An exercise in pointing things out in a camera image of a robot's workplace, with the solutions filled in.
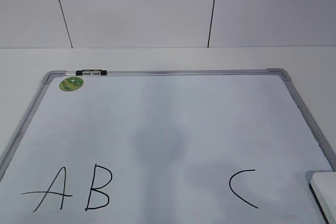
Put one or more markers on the white board eraser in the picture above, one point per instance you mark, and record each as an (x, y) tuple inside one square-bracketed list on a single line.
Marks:
[(323, 187)]

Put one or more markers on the round green sticker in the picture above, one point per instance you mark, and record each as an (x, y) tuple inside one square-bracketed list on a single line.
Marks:
[(71, 84)]

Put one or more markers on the white board with grey frame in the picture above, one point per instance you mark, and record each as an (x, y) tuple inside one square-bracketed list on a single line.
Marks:
[(236, 146)]

